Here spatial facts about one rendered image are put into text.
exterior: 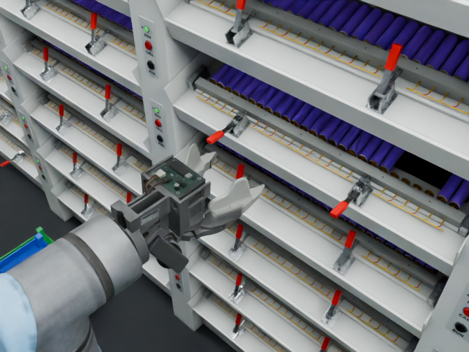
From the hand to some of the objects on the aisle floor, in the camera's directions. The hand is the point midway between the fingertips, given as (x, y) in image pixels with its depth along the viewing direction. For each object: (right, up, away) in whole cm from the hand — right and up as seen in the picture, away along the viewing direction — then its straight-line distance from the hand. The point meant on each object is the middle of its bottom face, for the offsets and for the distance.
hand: (234, 175), depth 75 cm
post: (-10, -42, +100) cm, 109 cm away
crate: (-63, -38, +97) cm, 121 cm away
